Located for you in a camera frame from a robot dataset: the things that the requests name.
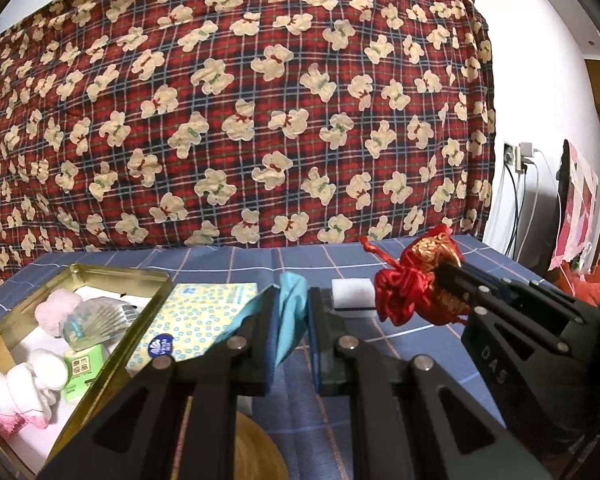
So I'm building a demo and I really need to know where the white box liner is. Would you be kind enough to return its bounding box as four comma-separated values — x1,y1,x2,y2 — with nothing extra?
2,285,151,478

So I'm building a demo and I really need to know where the white sponge block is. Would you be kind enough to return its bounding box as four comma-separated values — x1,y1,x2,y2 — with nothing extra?
330,277,378,320

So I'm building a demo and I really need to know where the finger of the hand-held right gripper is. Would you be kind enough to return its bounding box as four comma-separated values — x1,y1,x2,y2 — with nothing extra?
437,275,573,356
442,260,600,326

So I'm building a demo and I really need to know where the round wooden coaster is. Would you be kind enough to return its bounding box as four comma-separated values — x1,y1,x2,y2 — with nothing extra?
234,412,290,480

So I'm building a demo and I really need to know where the gold tin box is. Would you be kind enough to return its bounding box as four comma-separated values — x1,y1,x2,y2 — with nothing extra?
0,262,176,480

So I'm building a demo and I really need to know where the blue checked bed sheet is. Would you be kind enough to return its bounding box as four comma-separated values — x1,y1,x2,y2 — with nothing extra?
0,232,600,480

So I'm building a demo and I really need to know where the clear plastic packet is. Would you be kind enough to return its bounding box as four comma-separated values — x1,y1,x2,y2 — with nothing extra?
60,296,142,351

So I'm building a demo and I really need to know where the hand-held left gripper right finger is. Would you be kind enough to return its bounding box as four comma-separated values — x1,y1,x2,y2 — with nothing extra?
307,286,556,480

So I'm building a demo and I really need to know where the white pink rolled towel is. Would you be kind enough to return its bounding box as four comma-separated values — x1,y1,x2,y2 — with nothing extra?
0,347,71,433

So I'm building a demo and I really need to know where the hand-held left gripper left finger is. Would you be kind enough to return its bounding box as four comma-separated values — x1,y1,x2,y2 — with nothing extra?
37,285,281,480

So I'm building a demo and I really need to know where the teal cloth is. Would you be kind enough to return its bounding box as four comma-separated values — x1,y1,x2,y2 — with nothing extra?
227,271,311,368

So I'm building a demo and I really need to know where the red plastic bag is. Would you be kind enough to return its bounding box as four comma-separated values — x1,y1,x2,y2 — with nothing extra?
555,257,600,307

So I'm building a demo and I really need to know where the pink poster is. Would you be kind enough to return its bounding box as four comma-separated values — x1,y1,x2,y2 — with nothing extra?
550,139,600,272

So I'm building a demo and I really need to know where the red gold pouch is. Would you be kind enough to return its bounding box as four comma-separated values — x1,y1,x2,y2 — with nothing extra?
359,225,468,328

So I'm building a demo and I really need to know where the green tissue pack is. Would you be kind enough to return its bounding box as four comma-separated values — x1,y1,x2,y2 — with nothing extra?
61,342,112,403

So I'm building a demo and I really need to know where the red plaid bear blanket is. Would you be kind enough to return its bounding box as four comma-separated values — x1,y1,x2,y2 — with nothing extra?
0,0,496,291

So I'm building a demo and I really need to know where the pink fluffy cloth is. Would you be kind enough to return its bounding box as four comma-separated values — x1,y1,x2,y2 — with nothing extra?
34,290,83,338

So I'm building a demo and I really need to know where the yellow dotted tissue pack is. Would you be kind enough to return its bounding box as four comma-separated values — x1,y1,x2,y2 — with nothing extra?
125,282,259,376

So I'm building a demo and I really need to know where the black cable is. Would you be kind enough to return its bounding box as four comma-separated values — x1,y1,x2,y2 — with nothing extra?
502,164,521,261

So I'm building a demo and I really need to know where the wall socket with chargers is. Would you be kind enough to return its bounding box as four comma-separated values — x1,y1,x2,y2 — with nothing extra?
517,142,537,171

